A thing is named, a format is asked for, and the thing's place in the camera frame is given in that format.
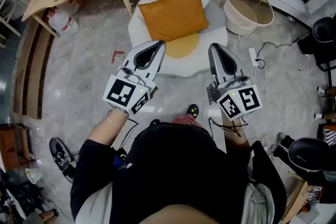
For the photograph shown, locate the round white side table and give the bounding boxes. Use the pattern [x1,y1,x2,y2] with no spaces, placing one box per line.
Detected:
[217,0,275,41]

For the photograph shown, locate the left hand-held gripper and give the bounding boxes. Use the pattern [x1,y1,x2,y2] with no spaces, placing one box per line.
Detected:
[102,39,166,115]

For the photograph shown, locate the white floor cable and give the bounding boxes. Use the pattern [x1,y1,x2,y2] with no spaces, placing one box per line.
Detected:
[251,65,268,98]

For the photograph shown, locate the black power cable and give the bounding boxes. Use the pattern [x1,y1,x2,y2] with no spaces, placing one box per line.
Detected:
[256,31,310,69]

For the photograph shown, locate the grey right shoulder strap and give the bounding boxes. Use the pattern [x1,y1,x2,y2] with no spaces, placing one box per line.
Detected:
[244,151,275,224]

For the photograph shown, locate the black waist recorder box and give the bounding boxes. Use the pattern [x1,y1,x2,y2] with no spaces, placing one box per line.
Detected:
[112,148,128,166]

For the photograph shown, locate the small wooden table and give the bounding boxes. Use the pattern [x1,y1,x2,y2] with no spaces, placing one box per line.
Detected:
[282,173,318,222]

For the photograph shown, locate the person's right black shoe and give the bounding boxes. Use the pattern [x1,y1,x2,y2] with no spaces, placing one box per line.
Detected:
[185,103,200,119]

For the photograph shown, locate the person's left forearm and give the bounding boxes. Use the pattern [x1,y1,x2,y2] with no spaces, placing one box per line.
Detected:
[88,110,131,146]

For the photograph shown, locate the white power strip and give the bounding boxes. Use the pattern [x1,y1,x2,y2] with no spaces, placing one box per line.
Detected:
[248,47,260,68]

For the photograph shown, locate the wooden plank platform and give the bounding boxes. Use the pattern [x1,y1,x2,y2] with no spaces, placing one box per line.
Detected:
[13,18,53,120]

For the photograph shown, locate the white egg-shaped floor cushion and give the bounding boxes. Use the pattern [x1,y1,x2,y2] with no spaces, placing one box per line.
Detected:
[128,0,228,78]

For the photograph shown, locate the person's black shirt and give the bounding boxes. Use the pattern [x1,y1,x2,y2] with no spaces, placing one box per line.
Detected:
[70,123,287,224]

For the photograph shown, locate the brown wooden cabinet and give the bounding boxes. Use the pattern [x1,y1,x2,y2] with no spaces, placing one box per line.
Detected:
[0,123,35,173]

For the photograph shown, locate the clear water jug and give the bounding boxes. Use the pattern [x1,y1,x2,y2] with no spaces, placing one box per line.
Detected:
[46,6,79,39]

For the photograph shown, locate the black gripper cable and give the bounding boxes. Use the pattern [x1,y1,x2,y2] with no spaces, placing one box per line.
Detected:
[208,117,249,138]
[119,118,139,152]

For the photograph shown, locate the black sneaker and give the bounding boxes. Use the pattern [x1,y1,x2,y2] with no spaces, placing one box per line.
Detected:
[49,137,77,183]

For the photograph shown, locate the red checked trousers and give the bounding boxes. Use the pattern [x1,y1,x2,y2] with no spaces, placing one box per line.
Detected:
[172,114,204,128]

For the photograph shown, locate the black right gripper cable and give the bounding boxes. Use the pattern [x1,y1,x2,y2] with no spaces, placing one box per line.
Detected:
[208,117,249,138]

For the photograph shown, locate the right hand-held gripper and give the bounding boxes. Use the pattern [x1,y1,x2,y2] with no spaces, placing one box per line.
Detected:
[206,43,263,121]

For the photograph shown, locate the clear plastic cup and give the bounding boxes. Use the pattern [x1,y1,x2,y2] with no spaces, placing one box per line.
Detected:
[25,167,43,185]

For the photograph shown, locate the orange pillow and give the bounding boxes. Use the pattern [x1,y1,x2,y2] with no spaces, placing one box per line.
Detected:
[138,0,210,42]

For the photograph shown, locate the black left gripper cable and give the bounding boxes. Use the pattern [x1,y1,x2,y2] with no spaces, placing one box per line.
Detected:
[119,118,139,152]

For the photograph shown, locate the person's right forearm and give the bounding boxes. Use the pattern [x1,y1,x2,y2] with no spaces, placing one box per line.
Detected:
[222,115,250,150]

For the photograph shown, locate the thin gold bracelet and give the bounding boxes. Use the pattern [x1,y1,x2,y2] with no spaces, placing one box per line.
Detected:
[107,110,126,128]

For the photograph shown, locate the beige left shoulder strap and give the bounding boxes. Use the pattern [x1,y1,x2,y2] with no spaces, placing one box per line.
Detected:
[78,183,114,224]

